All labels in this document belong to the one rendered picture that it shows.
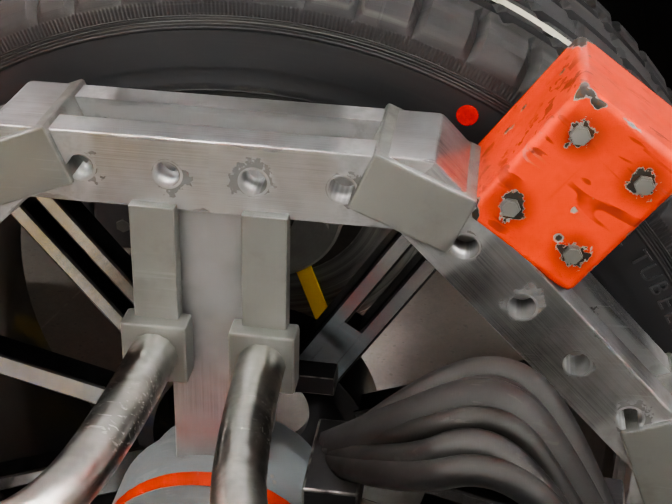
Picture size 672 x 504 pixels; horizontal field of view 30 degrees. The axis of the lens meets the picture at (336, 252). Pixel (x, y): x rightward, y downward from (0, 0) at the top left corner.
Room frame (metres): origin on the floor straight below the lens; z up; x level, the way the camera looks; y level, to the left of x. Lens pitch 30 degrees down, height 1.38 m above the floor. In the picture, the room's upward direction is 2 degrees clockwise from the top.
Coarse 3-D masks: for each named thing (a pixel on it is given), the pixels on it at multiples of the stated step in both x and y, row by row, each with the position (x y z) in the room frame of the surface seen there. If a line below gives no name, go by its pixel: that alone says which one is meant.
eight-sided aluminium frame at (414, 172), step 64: (0, 128) 0.57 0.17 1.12; (64, 128) 0.57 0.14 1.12; (128, 128) 0.57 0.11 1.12; (192, 128) 0.58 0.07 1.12; (256, 128) 0.60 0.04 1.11; (320, 128) 0.60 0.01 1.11; (384, 128) 0.58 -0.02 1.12; (448, 128) 0.60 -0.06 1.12; (0, 192) 0.57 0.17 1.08; (64, 192) 0.57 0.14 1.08; (128, 192) 0.57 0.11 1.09; (192, 192) 0.56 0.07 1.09; (256, 192) 0.56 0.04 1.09; (320, 192) 0.56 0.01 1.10; (384, 192) 0.55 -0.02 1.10; (448, 192) 0.54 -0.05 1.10; (448, 256) 0.55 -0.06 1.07; (512, 256) 0.54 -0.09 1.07; (512, 320) 0.54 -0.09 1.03; (576, 320) 0.54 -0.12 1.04; (576, 384) 0.54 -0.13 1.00; (640, 384) 0.53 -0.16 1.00; (640, 448) 0.53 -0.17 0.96
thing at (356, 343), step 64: (0, 256) 0.86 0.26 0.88; (64, 256) 0.68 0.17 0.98; (128, 256) 0.69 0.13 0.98; (384, 256) 0.66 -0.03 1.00; (0, 320) 0.84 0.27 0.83; (320, 320) 0.67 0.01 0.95; (384, 320) 0.66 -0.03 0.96; (0, 384) 0.81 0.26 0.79; (64, 384) 0.68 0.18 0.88; (0, 448) 0.77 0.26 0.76
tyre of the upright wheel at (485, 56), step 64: (0, 0) 0.70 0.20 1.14; (64, 0) 0.66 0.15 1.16; (128, 0) 0.65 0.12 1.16; (192, 0) 0.65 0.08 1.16; (256, 0) 0.64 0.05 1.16; (320, 0) 0.64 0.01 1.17; (384, 0) 0.64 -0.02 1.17; (448, 0) 0.67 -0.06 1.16; (512, 0) 0.71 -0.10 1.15; (576, 0) 0.80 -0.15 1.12; (0, 64) 0.66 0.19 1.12; (64, 64) 0.66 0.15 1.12; (128, 64) 0.65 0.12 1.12; (192, 64) 0.65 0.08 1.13; (256, 64) 0.64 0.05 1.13; (320, 64) 0.64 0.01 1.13; (384, 64) 0.63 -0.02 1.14; (448, 64) 0.63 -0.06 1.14; (512, 64) 0.63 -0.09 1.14; (640, 64) 0.78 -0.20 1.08; (640, 256) 0.62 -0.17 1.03; (640, 320) 0.62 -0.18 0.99
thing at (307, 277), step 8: (296, 272) 1.05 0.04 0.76; (304, 272) 1.05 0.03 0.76; (312, 272) 1.05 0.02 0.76; (304, 280) 1.05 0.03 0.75; (312, 280) 1.05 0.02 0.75; (304, 288) 1.05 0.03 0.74; (312, 288) 1.05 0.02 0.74; (312, 296) 1.05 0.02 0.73; (320, 296) 1.04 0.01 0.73; (312, 304) 1.05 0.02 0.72; (320, 304) 1.04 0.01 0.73; (320, 312) 1.04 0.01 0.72
